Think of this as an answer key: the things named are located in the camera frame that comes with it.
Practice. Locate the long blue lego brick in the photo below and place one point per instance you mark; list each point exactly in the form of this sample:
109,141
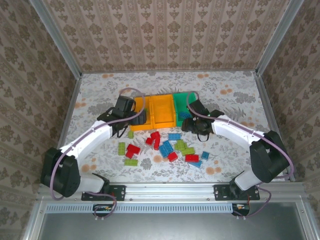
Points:
183,115
196,164
174,136

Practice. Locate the long red lego brick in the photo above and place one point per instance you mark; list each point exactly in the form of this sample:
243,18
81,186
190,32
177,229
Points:
192,158
134,149

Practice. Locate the small blue lego brick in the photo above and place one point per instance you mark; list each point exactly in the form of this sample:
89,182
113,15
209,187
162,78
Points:
162,151
168,145
205,155

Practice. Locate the long green lego brick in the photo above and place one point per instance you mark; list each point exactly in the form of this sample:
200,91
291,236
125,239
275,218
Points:
121,148
188,151
131,162

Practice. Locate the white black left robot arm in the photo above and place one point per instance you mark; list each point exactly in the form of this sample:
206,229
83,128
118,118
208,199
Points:
100,132

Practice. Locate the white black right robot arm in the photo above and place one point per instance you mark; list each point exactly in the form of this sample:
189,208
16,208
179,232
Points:
230,127

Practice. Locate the yellow plastic bin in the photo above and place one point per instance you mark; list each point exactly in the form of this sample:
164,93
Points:
140,127
162,110

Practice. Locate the green plastic bin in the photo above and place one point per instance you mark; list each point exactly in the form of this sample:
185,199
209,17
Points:
180,100

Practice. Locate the grey metal panel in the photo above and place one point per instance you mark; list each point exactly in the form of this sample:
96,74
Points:
170,226

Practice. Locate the aluminium side rail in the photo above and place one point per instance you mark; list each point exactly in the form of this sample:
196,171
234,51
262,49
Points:
272,117
70,110

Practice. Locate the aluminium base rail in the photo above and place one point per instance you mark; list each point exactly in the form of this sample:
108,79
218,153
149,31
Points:
170,191

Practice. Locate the aluminium frame post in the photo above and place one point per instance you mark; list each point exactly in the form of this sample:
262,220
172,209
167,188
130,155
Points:
57,37
277,37

